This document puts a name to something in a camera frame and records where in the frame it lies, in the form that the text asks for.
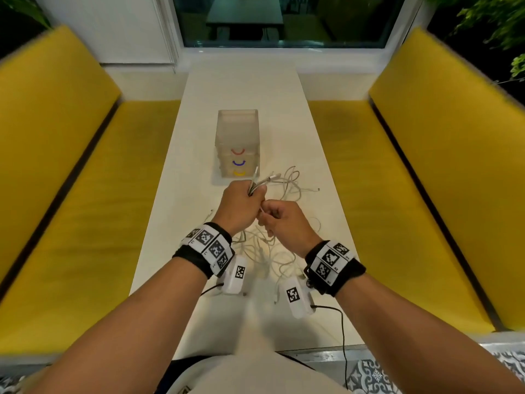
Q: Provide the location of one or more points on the person's left hand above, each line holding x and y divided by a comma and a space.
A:
240, 205

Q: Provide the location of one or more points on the translucent plastic drawer box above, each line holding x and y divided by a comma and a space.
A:
237, 131

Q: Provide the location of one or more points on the yellow bench right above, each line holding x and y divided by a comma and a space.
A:
463, 139

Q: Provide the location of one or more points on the yellow bench backrest cushion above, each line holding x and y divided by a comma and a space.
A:
49, 127

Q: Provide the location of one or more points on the person's left forearm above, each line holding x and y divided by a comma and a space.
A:
123, 336

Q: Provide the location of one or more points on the black marker wristband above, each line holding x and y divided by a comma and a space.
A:
205, 250
332, 266

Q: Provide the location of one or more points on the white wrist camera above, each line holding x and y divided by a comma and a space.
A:
236, 274
295, 297

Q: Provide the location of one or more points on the person's right hand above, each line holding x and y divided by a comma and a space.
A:
291, 227

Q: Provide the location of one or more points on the person's right forearm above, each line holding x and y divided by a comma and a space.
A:
410, 336

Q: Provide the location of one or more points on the person's white shirt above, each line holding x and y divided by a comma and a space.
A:
254, 377

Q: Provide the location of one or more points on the yellow bench seat cushion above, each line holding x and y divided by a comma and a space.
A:
369, 168
94, 225

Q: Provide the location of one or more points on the glass window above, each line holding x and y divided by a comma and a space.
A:
287, 20

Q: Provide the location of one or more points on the white table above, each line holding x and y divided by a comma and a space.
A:
242, 86

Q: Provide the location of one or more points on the green plant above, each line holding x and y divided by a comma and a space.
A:
492, 20
24, 8

